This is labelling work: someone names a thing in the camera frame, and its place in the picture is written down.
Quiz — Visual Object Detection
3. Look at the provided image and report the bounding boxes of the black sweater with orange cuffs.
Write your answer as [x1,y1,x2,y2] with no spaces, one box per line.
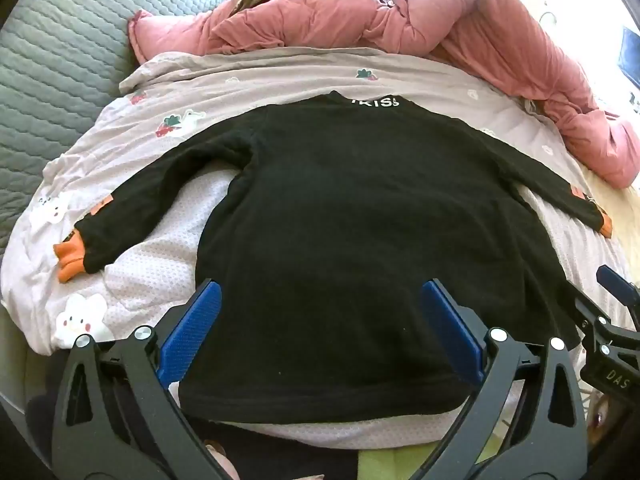
[54,91,613,423]

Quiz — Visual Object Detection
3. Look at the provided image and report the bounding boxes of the yellow-green cloth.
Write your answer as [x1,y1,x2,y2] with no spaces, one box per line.
[357,441,453,480]

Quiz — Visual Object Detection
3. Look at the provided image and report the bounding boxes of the rose pink duvet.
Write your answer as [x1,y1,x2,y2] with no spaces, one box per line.
[127,0,640,188]

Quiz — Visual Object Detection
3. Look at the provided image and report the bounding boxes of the grey quilted headboard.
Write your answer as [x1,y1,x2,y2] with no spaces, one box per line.
[0,0,242,257]

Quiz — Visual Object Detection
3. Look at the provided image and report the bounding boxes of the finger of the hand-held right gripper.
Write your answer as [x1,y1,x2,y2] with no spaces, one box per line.
[597,265,640,318]
[572,286,615,347]

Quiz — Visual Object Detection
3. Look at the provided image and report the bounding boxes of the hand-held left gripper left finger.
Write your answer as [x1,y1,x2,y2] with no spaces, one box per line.
[51,280,237,480]

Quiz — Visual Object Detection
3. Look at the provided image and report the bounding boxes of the pink printed blanket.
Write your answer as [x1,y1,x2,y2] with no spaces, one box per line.
[0,47,640,450]

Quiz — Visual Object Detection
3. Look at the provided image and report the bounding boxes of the person's left hand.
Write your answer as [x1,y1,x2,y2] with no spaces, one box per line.
[202,439,242,480]

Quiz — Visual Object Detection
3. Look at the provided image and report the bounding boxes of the person's right hand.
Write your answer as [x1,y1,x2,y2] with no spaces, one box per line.
[587,392,618,448]

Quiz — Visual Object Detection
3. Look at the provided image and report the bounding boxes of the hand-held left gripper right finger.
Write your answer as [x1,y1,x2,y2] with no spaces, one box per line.
[412,277,589,480]

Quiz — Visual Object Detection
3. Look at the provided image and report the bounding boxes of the black monitor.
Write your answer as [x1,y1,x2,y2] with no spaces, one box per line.
[618,27,640,82]

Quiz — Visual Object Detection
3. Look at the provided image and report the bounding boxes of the cream bed sheet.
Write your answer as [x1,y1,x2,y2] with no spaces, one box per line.
[575,160,640,302]

